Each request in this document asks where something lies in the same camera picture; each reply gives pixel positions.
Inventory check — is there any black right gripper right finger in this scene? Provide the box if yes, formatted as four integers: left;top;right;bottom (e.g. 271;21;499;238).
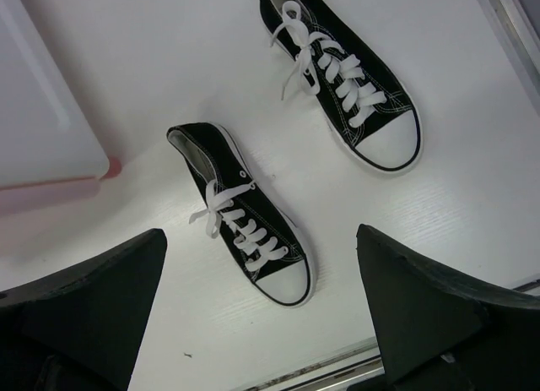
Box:
357;225;539;390

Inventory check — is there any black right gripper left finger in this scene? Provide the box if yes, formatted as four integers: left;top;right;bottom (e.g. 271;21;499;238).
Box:
1;229;167;390

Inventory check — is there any black canvas sneaker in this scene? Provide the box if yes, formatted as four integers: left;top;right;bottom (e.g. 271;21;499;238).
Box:
166;122;316;307
259;0;423;174

